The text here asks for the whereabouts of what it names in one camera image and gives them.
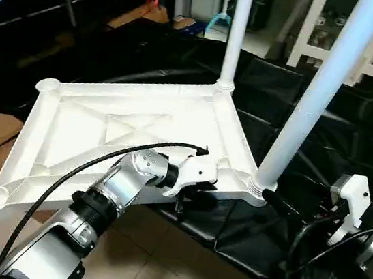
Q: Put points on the white plastic table top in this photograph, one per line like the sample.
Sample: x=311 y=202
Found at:
x=128 y=111

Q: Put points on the white plastic table leg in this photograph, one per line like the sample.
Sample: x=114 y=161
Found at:
x=317 y=88
x=235 y=29

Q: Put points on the black mat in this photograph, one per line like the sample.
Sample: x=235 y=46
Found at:
x=261 y=252

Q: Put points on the blue box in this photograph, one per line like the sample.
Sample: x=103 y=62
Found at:
x=195 y=28

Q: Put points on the teal and white pole tool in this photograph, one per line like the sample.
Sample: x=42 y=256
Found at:
x=220 y=16

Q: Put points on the grey metal post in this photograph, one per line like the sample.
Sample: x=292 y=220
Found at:
x=70 y=7

